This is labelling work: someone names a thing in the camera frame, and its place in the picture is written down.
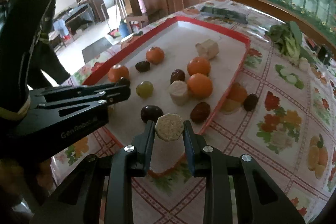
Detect green grape fruit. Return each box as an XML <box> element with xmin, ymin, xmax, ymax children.
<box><xmin>136</xmin><ymin>81</ymin><xmax>154</xmax><ymax>99</ymax></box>

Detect dark date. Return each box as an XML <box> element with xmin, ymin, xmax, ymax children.
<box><xmin>135</xmin><ymin>61</ymin><xmax>150</xmax><ymax>73</ymax></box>
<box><xmin>243</xmin><ymin>94</ymin><xmax>259</xmax><ymax>112</ymax></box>

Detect orange tangerine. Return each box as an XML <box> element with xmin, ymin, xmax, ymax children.
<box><xmin>187</xmin><ymin>57</ymin><xmax>211</xmax><ymax>76</ymax></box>
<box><xmin>187</xmin><ymin>73</ymin><xmax>213</xmax><ymax>99</ymax></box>
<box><xmin>146</xmin><ymin>47</ymin><xmax>165</xmax><ymax>65</ymax></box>
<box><xmin>108</xmin><ymin>64</ymin><xmax>130</xmax><ymax>83</ymax></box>

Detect red date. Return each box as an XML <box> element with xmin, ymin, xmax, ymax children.
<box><xmin>170</xmin><ymin>69</ymin><xmax>185</xmax><ymax>84</ymax></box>
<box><xmin>190</xmin><ymin>102</ymin><xmax>211</xmax><ymax>124</ymax></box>

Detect black sleeved forearm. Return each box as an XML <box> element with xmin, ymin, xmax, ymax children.
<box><xmin>1</xmin><ymin>0</ymin><xmax>70</xmax><ymax>120</ymax></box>

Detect orange tangerine on tray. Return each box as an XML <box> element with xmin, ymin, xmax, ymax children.
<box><xmin>108</xmin><ymin>64</ymin><xmax>130</xmax><ymax>83</ymax></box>

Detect dark plum on tray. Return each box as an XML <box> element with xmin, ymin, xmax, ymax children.
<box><xmin>140</xmin><ymin>105</ymin><xmax>164</xmax><ymax>123</ymax></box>

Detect dark wooden stool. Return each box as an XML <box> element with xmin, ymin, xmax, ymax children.
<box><xmin>82</xmin><ymin>38</ymin><xmax>112</xmax><ymax>64</ymax></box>

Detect blue water jug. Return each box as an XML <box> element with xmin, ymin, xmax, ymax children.
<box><xmin>118</xmin><ymin>19</ymin><xmax>130</xmax><ymax>38</ymax></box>

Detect red rimmed white tray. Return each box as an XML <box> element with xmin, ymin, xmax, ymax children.
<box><xmin>82</xmin><ymin>16</ymin><xmax>251</xmax><ymax>179</ymax></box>

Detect dark date beside tray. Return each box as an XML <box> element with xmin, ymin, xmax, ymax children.
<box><xmin>243</xmin><ymin>94</ymin><xmax>259</xmax><ymax>112</ymax></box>

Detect floral plastic tablecloth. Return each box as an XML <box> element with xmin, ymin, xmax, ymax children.
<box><xmin>51</xmin><ymin>0</ymin><xmax>335</xmax><ymax>223</ymax></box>

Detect pink thermos bottle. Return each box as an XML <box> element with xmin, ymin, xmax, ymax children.
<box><xmin>138</xmin><ymin>0</ymin><xmax>147</xmax><ymax>14</ymax></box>

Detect wooden sideboard cabinet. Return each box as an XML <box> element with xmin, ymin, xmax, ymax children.
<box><xmin>124</xmin><ymin>0</ymin><xmax>189</xmax><ymax>31</ymax></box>

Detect black remote control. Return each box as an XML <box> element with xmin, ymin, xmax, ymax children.
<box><xmin>200</xmin><ymin>6</ymin><xmax>248</xmax><ymax>24</ymax></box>

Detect white garlic bulb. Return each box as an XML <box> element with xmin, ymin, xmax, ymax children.
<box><xmin>299</xmin><ymin>57</ymin><xmax>310</xmax><ymax>72</ymax></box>

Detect green leafy bok choy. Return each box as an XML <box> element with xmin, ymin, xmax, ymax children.
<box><xmin>265</xmin><ymin>21</ymin><xmax>309</xmax><ymax>66</ymax></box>

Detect red black small box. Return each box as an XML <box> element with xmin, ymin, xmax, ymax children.
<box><xmin>306</xmin><ymin>38</ymin><xmax>318</xmax><ymax>51</ymax></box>

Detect black cylindrical container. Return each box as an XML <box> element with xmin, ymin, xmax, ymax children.
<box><xmin>318</xmin><ymin>44</ymin><xmax>332</xmax><ymax>66</ymax></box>

